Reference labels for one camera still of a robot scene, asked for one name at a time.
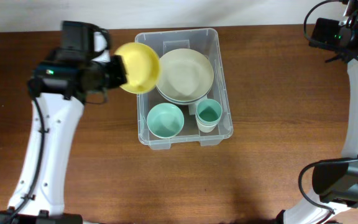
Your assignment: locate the yellow bowl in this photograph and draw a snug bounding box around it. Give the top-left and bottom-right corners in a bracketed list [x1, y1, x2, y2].
[114, 42, 161, 95]

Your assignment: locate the mint green bowl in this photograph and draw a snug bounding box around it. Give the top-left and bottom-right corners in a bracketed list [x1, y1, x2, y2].
[147, 103, 185, 139]

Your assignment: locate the smaller beige plate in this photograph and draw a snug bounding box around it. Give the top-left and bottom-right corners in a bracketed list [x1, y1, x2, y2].
[157, 49, 214, 104]

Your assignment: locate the grey cup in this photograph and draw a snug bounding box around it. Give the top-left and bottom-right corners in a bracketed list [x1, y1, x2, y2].
[196, 116, 221, 127]

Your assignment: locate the mint green cup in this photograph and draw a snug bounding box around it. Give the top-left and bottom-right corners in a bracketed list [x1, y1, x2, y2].
[196, 99, 223, 121]

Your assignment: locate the cream cup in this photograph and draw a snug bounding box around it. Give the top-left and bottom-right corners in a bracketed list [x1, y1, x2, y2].
[197, 123, 216, 133]

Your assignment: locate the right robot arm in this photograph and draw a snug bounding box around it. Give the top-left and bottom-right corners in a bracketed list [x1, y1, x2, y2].
[275, 1, 358, 223]

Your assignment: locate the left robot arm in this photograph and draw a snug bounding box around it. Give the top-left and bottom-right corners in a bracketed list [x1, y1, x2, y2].
[0, 21, 127, 223]

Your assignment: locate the clear plastic storage container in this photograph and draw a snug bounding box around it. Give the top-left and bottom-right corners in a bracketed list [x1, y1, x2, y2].
[135, 28, 234, 150]

